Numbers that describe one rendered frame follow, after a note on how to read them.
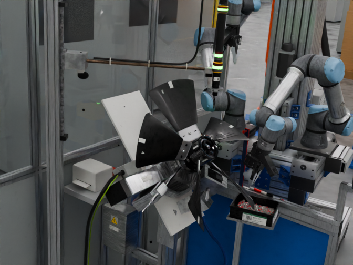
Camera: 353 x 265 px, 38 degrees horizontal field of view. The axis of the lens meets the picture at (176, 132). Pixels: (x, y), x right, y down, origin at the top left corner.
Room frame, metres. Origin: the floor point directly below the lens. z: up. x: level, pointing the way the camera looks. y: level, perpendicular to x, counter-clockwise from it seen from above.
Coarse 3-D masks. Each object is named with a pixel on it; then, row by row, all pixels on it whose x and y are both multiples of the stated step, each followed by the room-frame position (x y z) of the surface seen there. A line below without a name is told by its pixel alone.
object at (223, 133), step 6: (210, 120) 2.46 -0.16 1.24; (216, 120) 2.47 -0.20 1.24; (222, 120) 2.48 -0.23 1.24; (210, 126) 2.41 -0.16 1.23; (216, 126) 2.41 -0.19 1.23; (222, 126) 2.42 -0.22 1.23; (228, 126) 2.44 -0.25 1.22; (204, 132) 2.34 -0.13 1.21; (210, 132) 2.34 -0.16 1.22; (216, 132) 2.34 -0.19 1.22; (222, 132) 2.35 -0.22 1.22; (228, 132) 2.36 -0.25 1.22; (234, 132) 2.39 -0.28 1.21; (240, 132) 2.42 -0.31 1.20; (216, 138) 2.28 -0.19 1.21; (222, 138) 2.29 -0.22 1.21; (228, 138) 2.31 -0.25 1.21; (234, 138) 2.33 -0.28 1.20; (240, 138) 2.35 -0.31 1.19; (246, 138) 2.39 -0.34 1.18
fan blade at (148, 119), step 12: (144, 120) 1.98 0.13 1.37; (156, 120) 2.02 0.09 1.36; (144, 132) 1.97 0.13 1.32; (156, 132) 2.00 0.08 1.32; (168, 132) 2.04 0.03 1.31; (144, 144) 1.96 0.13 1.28; (156, 144) 1.99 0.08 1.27; (168, 144) 2.03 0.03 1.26; (180, 144) 2.07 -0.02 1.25; (144, 156) 1.95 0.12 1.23; (156, 156) 2.00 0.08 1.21; (168, 156) 2.04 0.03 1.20
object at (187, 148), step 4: (184, 140) 2.10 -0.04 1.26; (184, 144) 2.10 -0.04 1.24; (188, 144) 2.11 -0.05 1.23; (180, 148) 2.09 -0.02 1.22; (184, 148) 2.10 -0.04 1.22; (188, 148) 2.11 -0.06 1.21; (180, 152) 2.09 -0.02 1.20; (184, 152) 2.11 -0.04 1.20; (176, 156) 2.08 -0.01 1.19; (180, 156) 2.10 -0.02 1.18; (184, 156) 2.11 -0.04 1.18
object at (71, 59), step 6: (66, 54) 2.21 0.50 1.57; (72, 54) 2.21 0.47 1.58; (78, 54) 2.21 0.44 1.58; (84, 54) 2.21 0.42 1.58; (66, 60) 2.21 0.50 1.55; (72, 60) 2.21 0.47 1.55; (78, 60) 2.21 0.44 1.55; (84, 60) 2.21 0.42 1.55; (66, 66) 2.21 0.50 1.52; (72, 66) 2.21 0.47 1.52; (78, 66) 2.21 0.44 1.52; (84, 66) 2.21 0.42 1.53
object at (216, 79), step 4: (220, 0) 2.23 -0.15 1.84; (224, 0) 2.22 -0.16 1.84; (216, 76) 2.22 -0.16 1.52; (220, 76) 2.23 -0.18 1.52; (212, 80) 2.23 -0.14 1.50; (216, 80) 2.22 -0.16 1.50; (212, 84) 2.23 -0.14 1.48; (216, 84) 2.22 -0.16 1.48; (212, 92) 2.23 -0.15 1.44; (216, 92) 2.23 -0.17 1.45
